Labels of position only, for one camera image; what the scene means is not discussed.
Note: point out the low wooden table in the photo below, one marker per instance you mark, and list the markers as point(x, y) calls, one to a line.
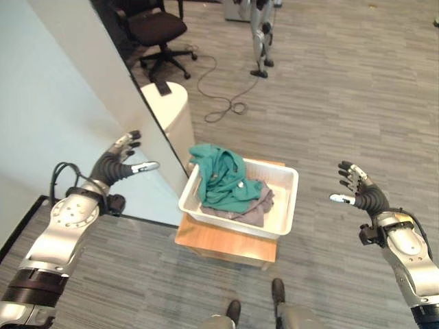
point(226, 245)

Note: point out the green garment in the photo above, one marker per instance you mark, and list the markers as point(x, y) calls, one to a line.
point(224, 178)

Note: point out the black office chair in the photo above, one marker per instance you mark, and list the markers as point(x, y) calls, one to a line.
point(156, 29)

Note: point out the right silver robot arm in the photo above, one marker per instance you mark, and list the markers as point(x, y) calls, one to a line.
point(408, 257)

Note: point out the grey garment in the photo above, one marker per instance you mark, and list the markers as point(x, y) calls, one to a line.
point(252, 209)

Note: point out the white plastic laundry basket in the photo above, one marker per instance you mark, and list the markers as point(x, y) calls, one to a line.
point(240, 197)

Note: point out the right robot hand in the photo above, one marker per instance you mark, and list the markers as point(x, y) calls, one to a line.
point(371, 199)

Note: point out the robot leg and foot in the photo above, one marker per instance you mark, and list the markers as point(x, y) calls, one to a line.
point(291, 308)
point(224, 317)

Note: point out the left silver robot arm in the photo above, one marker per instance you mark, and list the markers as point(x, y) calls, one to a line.
point(51, 246)

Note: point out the white cylindrical bin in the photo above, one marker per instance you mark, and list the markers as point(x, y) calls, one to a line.
point(173, 113)

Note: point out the bed with white sheet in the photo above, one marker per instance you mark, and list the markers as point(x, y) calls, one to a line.
point(61, 109)

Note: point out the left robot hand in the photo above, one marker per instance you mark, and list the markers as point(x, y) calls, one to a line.
point(110, 167)

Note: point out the robot left leg and foot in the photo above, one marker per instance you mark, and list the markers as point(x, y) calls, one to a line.
point(224, 317)

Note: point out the robot right leg and foot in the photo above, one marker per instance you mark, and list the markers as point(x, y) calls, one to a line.
point(291, 308)

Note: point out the standing silver humanoid robot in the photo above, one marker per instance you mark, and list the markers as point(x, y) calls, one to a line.
point(261, 34)

